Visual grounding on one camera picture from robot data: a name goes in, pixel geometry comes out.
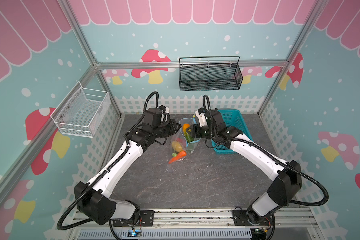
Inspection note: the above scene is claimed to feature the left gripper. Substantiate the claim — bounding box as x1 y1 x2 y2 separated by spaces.
153 118 182 138

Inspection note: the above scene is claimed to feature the clear zip top bag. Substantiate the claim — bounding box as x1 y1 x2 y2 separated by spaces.
171 118 200 160

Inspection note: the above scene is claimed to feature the teal plastic basket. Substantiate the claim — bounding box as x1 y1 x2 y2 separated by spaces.
211 109 253 155

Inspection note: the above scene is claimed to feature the yellow toy potato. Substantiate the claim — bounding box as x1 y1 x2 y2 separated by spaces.
171 141 183 153

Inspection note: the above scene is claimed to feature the orange toy carrot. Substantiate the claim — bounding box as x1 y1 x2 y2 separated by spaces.
169 151 187 164

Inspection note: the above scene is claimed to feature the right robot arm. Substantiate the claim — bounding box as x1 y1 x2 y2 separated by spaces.
187 108 329 225

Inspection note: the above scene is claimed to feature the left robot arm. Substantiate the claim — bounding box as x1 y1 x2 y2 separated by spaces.
57 106 182 231

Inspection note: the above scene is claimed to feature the black wire mesh basket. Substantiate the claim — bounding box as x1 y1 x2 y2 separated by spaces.
179 56 244 92

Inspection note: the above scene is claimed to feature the white wire mesh basket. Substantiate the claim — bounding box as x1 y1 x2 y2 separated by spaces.
51 82 111 138

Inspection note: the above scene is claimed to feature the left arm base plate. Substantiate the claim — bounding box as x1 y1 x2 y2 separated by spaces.
112 211 155 228

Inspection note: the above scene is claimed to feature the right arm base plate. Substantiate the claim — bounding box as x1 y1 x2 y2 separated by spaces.
232 209 275 227

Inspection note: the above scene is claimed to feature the white perforated cable tray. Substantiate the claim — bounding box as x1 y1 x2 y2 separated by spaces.
77 229 253 240

